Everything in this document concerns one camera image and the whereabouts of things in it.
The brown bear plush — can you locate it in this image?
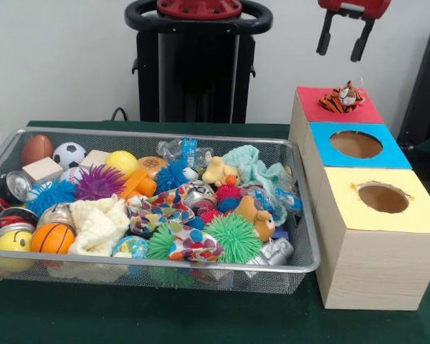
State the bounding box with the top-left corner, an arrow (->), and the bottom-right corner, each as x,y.
233,195 -> 277,243

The black and white soccer ball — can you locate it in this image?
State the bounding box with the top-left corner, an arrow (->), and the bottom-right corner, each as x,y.
52,142 -> 87,169

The yellow smiley face ball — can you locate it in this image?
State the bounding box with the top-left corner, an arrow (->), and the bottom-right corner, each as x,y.
0,229 -> 34,272

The brown football toy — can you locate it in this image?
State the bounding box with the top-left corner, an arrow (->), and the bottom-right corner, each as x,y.
21,135 -> 54,168

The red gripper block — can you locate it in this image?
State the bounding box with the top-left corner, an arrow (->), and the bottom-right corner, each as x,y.
315,0 -> 391,62

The black cable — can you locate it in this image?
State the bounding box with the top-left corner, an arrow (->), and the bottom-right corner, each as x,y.
110,106 -> 130,122

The orange striped tiger plush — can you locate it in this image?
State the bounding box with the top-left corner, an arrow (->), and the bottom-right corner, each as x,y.
318,80 -> 366,114

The purple spiky ball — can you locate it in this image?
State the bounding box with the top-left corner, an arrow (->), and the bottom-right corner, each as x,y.
74,163 -> 127,201

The yellow duck plush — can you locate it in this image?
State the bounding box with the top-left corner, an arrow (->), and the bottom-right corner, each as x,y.
201,156 -> 242,188

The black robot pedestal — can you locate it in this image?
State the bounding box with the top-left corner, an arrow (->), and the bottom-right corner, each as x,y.
124,0 -> 274,125

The orange basketball toy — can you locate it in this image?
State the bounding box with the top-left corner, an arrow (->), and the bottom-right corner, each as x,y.
31,222 -> 76,255

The black upright panel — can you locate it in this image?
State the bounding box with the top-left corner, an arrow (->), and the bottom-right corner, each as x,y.
396,23 -> 430,146

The wooden box with three holes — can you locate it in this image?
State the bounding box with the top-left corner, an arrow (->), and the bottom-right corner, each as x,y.
287,85 -> 430,311

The wire mesh bin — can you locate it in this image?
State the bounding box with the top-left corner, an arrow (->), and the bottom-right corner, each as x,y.
0,127 -> 320,295

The cream knitted cloth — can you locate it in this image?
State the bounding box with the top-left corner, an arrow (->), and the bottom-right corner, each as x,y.
67,195 -> 130,257

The large green spiky ball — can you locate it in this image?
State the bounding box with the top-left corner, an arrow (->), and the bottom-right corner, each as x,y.
204,214 -> 264,265

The plain yellow ball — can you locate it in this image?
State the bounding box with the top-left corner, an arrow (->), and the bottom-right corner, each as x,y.
105,150 -> 140,178

